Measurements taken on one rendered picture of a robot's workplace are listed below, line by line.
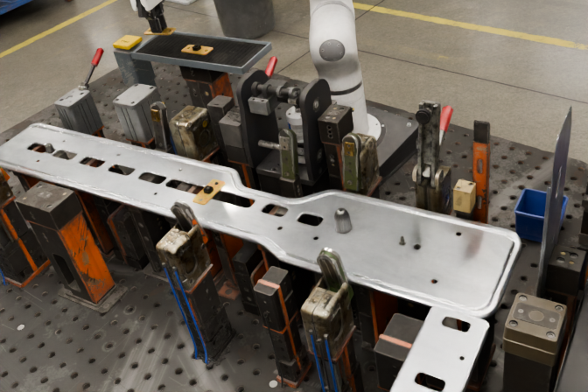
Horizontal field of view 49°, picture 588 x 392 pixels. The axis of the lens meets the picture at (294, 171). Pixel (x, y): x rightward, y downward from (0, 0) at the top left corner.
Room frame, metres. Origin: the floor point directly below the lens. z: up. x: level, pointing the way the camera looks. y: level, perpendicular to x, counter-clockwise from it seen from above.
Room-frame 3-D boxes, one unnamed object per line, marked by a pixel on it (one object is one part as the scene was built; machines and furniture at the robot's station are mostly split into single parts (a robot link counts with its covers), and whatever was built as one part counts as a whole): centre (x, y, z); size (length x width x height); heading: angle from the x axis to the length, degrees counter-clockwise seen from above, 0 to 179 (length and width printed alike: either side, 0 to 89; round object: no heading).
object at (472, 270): (1.17, 0.22, 1.00); 1.38 x 0.22 x 0.02; 53
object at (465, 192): (0.94, -0.31, 0.88); 0.04 x 0.04 x 0.36; 53
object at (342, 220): (0.96, -0.08, 1.02); 0.03 x 0.03 x 0.07
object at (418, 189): (1.02, -0.28, 0.88); 0.07 x 0.06 x 0.35; 143
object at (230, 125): (1.34, 0.10, 0.89); 0.13 x 0.11 x 0.38; 143
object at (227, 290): (1.18, 0.19, 0.84); 0.13 x 0.05 x 0.29; 143
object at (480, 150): (0.95, -0.35, 0.95); 0.03 x 0.01 x 0.50; 53
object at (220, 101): (1.39, 0.14, 0.90); 0.05 x 0.05 x 0.40; 53
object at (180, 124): (1.39, 0.23, 0.89); 0.13 x 0.11 x 0.38; 143
